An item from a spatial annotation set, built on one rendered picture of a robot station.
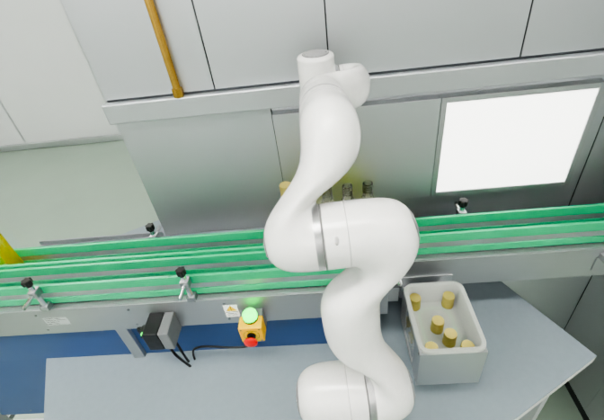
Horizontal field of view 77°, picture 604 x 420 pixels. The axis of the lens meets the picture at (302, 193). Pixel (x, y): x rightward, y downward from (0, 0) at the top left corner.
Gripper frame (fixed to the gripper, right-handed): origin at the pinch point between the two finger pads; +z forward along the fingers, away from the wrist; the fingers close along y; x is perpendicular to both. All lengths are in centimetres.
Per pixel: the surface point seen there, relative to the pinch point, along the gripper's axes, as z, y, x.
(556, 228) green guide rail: 24, 5, 65
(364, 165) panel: 7.4, -11.9, 12.0
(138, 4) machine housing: -43, -15, -42
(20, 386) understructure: 80, 12, -128
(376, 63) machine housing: -22.7, -14.8, 15.9
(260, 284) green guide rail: 28.9, 13.4, -22.1
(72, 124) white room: 111, -313, -287
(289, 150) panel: -0.4, -12.1, -10.1
